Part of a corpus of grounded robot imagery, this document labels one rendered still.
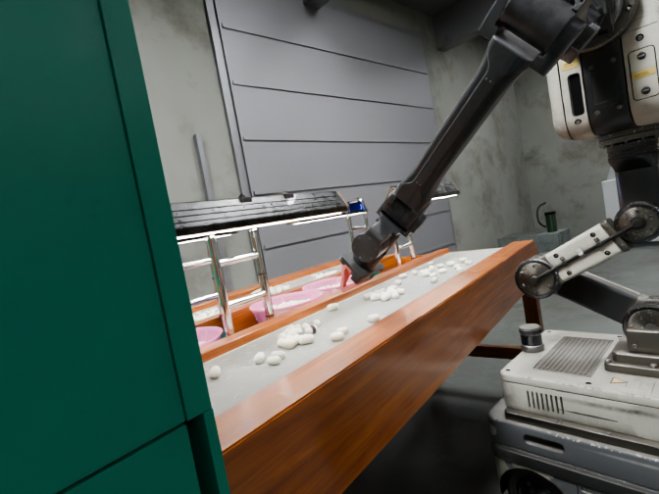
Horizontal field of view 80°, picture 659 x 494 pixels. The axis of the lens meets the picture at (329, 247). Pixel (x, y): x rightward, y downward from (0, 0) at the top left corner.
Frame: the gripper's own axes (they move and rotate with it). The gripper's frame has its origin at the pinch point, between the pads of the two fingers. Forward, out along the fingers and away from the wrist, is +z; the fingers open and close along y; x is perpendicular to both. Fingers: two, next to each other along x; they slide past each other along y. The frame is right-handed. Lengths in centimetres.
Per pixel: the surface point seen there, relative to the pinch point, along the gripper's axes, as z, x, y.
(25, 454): -15, 11, 65
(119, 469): -12, 14, 59
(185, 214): -2.0, -27.7, 26.8
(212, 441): -10, 16, 50
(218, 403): 11.0, 6.6, 35.0
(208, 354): 27.8, -10.0, 21.1
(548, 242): 70, 11, -490
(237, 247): 144, -136, -123
